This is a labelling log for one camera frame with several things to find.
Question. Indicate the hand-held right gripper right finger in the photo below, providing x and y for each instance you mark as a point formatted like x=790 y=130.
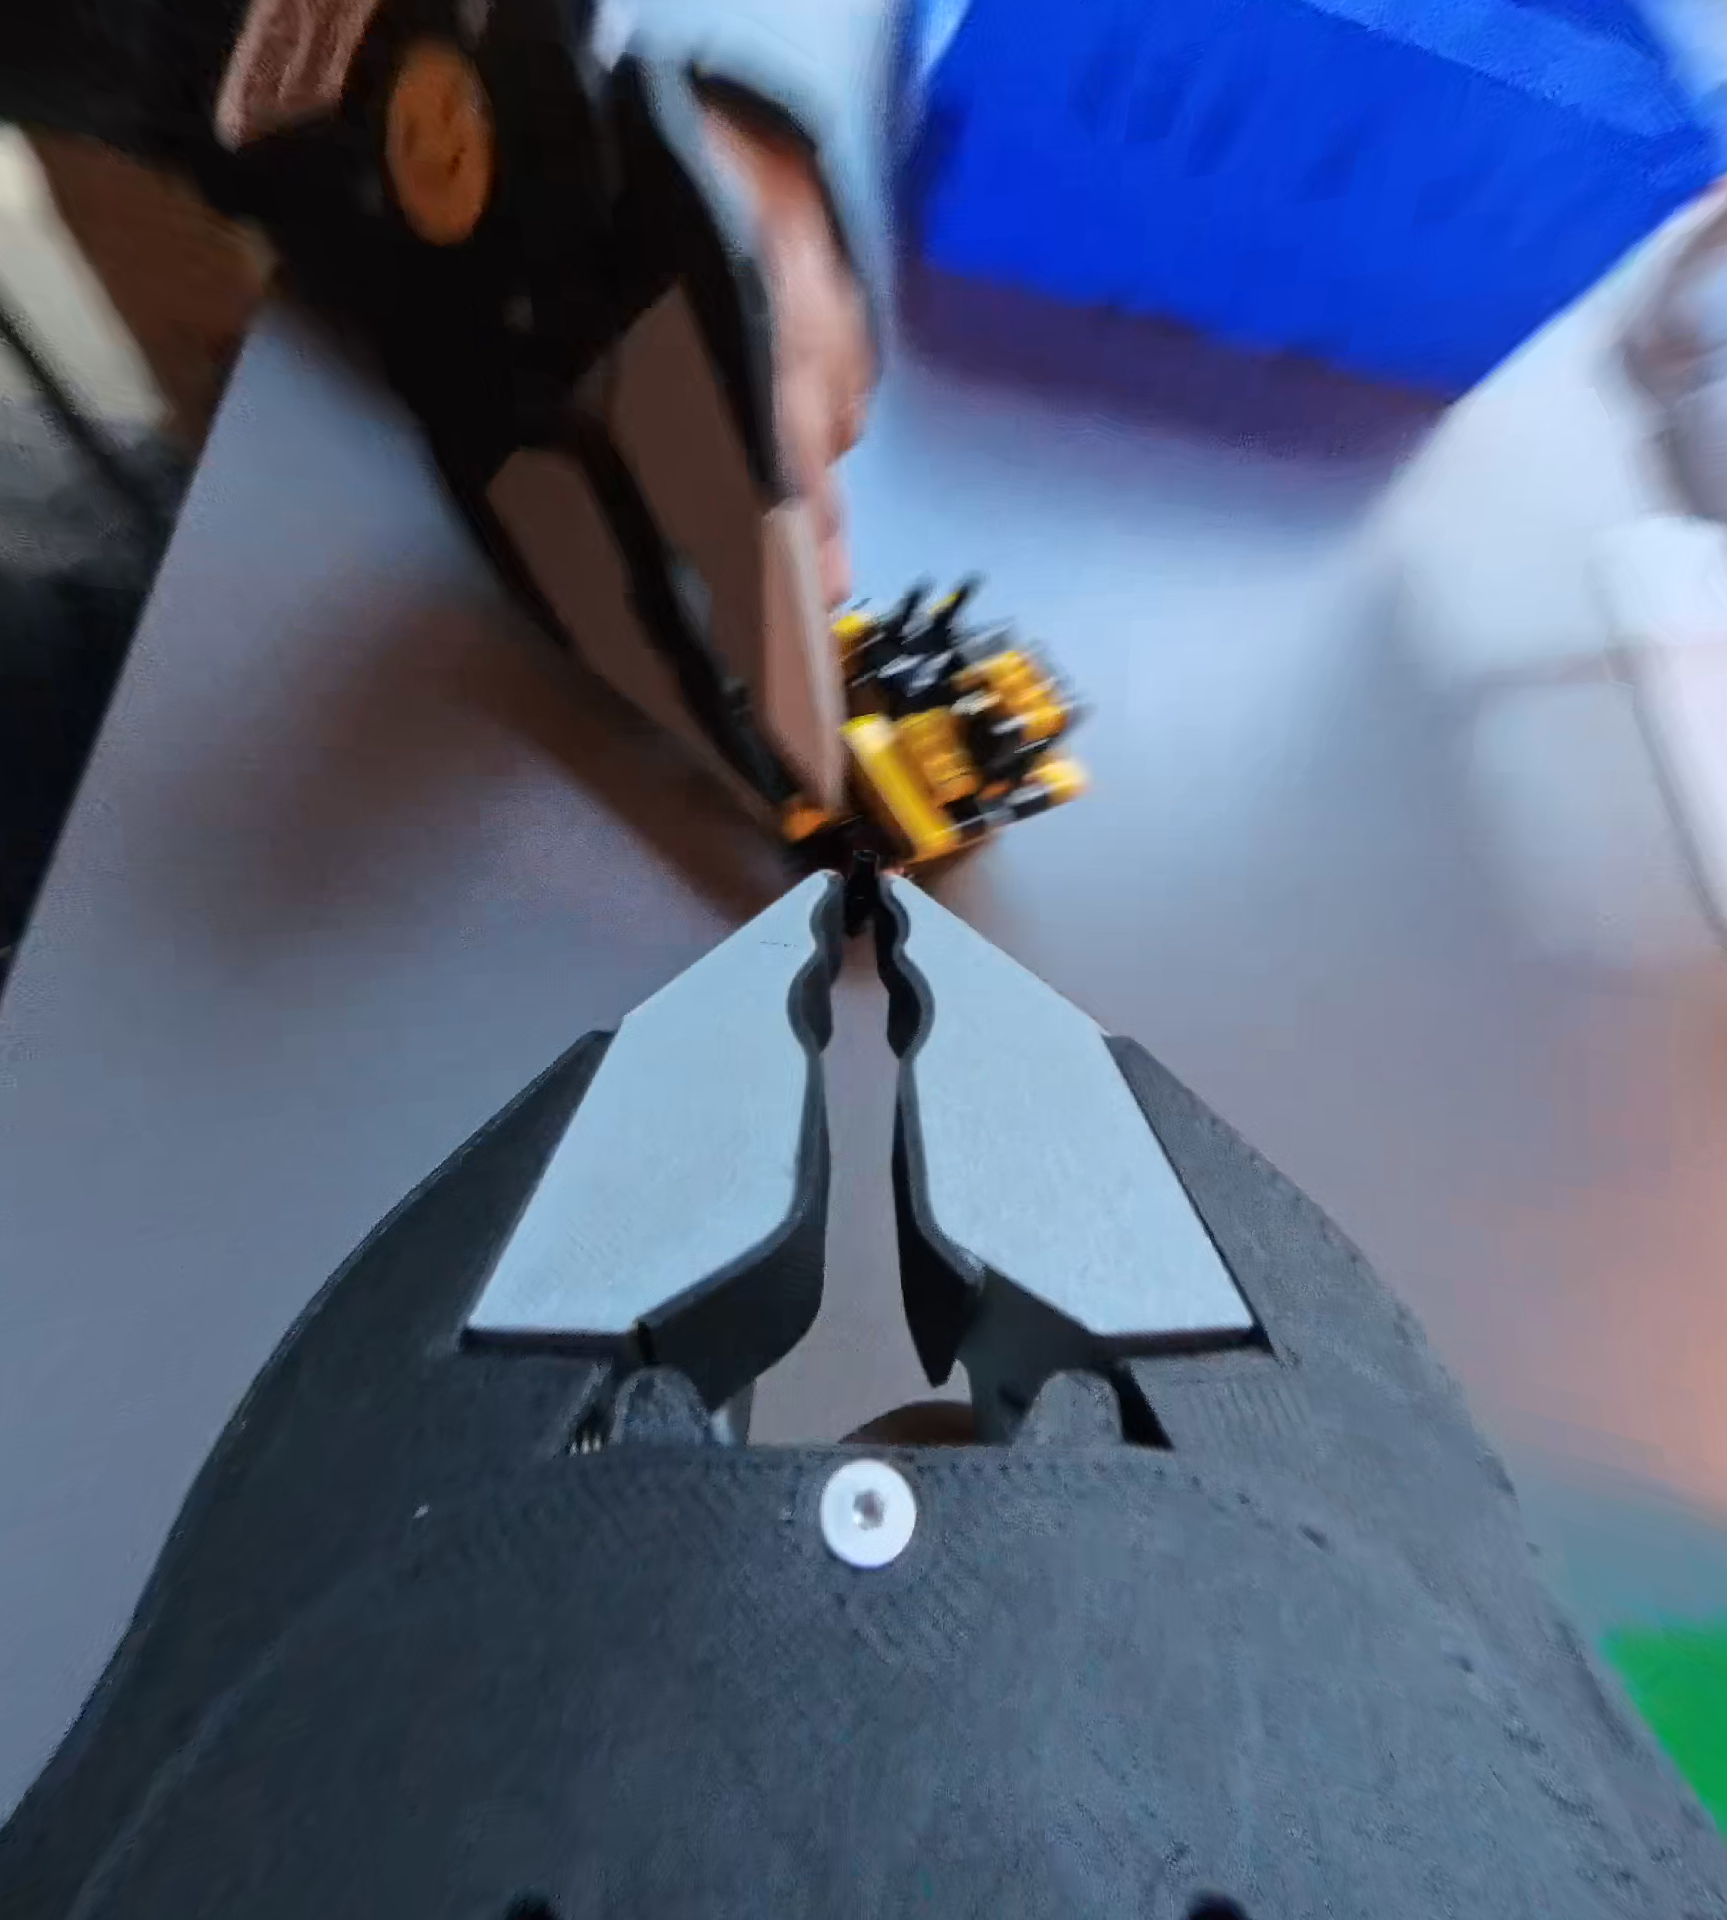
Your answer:
x=1058 y=1184

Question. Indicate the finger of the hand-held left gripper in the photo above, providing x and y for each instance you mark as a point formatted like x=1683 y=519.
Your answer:
x=720 y=480
x=594 y=555

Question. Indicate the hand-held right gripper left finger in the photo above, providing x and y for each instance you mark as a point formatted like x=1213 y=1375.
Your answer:
x=668 y=1171

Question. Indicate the yellow black lego vehicle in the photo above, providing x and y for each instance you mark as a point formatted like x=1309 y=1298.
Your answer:
x=954 y=735

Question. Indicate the person's left hand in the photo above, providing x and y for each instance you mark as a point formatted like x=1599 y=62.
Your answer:
x=810 y=330

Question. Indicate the blue plastic bin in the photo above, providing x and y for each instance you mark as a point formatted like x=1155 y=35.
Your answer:
x=1253 y=181

